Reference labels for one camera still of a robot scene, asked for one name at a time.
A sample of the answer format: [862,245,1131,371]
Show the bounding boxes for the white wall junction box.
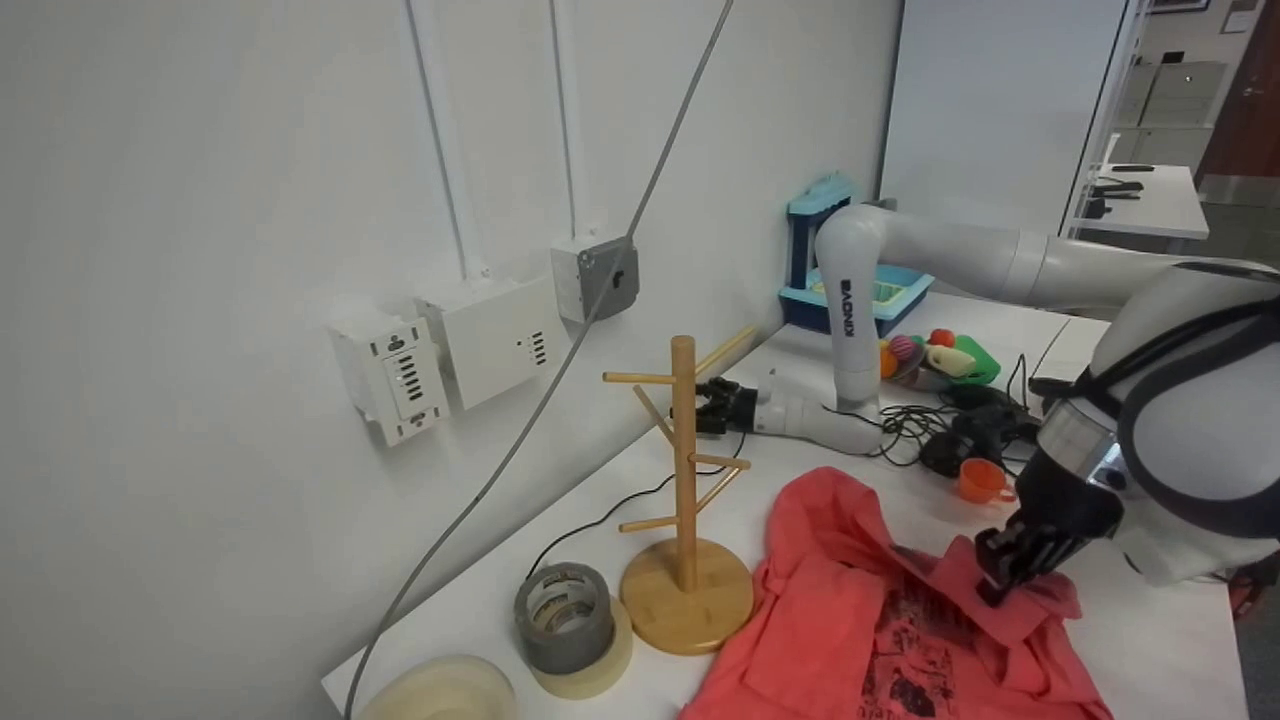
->
[414,273,562,411]

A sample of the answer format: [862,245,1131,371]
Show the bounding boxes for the grey wall junction box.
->
[549,227,644,329]

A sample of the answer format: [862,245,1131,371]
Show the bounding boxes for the coral orange sweatshirt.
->
[675,465,1114,720]

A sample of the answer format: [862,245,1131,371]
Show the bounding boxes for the beige masking tape roll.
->
[530,606,636,706]

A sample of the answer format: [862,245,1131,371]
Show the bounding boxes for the yellow toy fruit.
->
[922,341,981,381]

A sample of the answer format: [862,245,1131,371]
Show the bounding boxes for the black controller device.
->
[934,381,1048,472]

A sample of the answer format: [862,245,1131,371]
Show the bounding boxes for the white wall socket box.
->
[329,309,450,453]

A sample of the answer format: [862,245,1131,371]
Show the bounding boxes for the black arm base connector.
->
[691,376,763,440]

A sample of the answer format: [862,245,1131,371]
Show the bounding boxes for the white partition panel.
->
[875,0,1136,242]

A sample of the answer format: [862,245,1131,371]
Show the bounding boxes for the white wall conduit pipe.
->
[542,0,582,242]
[401,0,477,284]

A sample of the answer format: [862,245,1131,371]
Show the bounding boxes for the thin grey hanging cable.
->
[336,0,741,720]

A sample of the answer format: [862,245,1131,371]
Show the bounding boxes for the cream shallow bowl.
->
[351,652,521,720]

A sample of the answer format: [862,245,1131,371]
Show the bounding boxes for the white background desk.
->
[1073,155,1215,253]

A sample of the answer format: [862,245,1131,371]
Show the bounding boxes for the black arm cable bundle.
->
[1024,294,1280,416]

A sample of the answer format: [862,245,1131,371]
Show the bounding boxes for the thin black table cable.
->
[524,434,751,584]

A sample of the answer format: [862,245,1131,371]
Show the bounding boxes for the wooden mug tree stand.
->
[597,331,759,656]

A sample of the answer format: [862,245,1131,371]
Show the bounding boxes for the black items on desk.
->
[1079,155,1158,225]

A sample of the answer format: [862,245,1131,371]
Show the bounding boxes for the black tangled cable bundle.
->
[873,352,1037,482]

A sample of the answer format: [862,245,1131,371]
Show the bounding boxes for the green toy vegetable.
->
[947,331,1005,394]

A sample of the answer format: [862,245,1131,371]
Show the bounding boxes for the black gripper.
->
[975,453,1127,614]

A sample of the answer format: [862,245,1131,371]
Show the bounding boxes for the orange plastic cup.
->
[957,458,1021,508]

